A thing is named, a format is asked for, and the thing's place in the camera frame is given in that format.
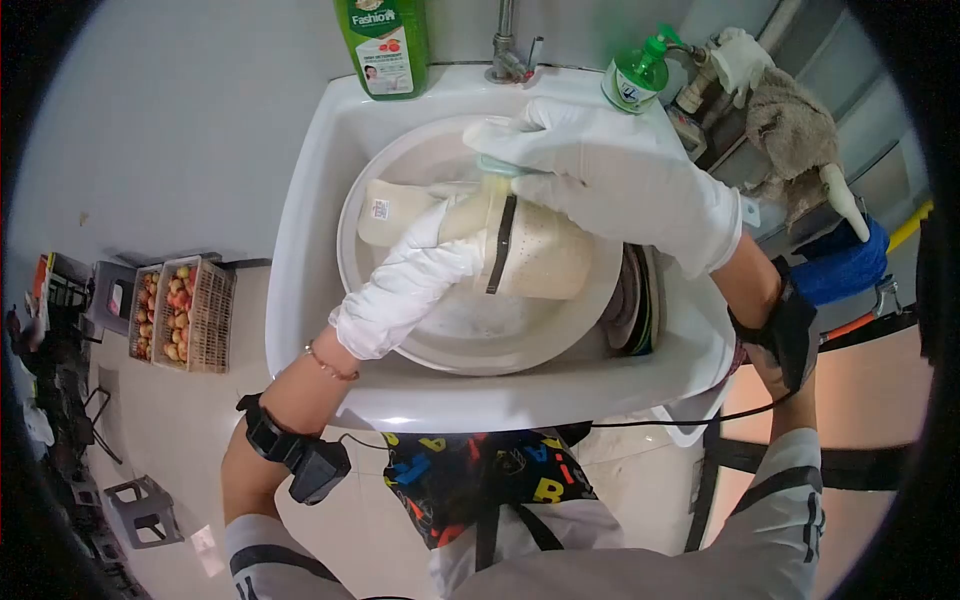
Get person's left hand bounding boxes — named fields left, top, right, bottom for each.
left=329, top=198, right=489, bottom=362

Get person's right hand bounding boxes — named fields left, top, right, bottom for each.
left=462, top=97, right=744, bottom=281

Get person's right fingers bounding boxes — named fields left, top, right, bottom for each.
left=462, top=97, right=601, bottom=178

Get cream perforated shoe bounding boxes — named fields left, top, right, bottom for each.
left=356, top=175, right=598, bottom=302

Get metal faucet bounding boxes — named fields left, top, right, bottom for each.
left=485, top=0, right=546, bottom=85

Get small green pump bottle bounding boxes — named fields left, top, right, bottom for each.
left=599, top=23, right=685, bottom=116

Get large green detergent bottle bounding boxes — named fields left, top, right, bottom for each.
left=333, top=0, right=431, bottom=102

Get white round wash basin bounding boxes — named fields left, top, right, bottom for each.
left=336, top=114, right=625, bottom=378

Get dark shoe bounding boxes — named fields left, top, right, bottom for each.
left=599, top=243, right=669, bottom=358

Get white sink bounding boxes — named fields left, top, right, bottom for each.
left=265, top=63, right=741, bottom=449

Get brown rag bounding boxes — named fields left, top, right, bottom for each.
left=744, top=66, right=843, bottom=228

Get black wrist band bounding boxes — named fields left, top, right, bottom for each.
left=726, top=255, right=821, bottom=396
left=235, top=393, right=353, bottom=506

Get person's legs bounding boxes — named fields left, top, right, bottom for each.
left=381, top=428, right=599, bottom=550

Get blue cloth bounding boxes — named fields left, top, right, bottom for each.
left=786, top=216, right=891, bottom=306

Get large basket of fruit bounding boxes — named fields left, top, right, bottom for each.
left=151, top=255, right=238, bottom=375

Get yellow pipe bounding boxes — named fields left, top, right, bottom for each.
left=888, top=199, right=936, bottom=254

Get small basket of fruit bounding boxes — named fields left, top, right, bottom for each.
left=128, top=263, right=165, bottom=364

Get grey plastic stool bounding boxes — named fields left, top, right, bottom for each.
left=88, top=260, right=141, bottom=336
left=102, top=475, right=186, bottom=550

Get person's body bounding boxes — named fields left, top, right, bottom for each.
left=223, top=426, right=828, bottom=600

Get wall tap with white cloth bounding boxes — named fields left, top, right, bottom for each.
left=666, top=27, right=776, bottom=115

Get white plastic handle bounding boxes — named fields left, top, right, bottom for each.
left=819, top=162, right=872, bottom=243

